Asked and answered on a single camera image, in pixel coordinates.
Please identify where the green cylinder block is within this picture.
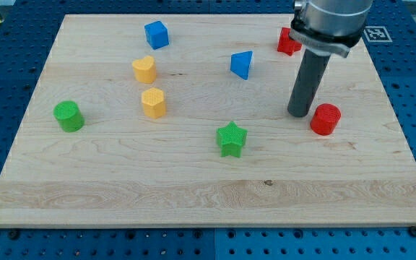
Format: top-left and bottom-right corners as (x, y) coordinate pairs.
(53, 100), (85, 132)

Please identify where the red star block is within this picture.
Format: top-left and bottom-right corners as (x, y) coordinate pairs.
(277, 27), (302, 56)

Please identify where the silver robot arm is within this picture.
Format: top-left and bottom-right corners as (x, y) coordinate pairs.
(289, 0), (373, 58)

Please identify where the yellow hexagon block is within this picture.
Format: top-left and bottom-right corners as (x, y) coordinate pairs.
(141, 87), (166, 118)

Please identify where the white fiducial marker tag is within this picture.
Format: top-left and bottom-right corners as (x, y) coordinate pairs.
(363, 26), (392, 43)

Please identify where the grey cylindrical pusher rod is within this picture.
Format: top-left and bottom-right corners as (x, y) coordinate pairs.
(287, 50), (330, 118)

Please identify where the yellow heart block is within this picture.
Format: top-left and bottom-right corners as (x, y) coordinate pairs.
(131, 56), (157, 84)

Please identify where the blue triangle block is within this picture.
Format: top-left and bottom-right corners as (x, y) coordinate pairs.
(230, 51), (253, 80)

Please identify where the light wooden board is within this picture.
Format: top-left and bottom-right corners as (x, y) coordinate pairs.
(0, 14), (416, 228)

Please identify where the green star block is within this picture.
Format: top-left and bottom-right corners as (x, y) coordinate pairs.
(216, 121), (248, 158)

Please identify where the red cylinder block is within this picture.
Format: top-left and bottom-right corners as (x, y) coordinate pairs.
(310, 103), (342, 136)

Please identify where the blue cube block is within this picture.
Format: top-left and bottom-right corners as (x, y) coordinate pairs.
(144, 21), (169, 50)

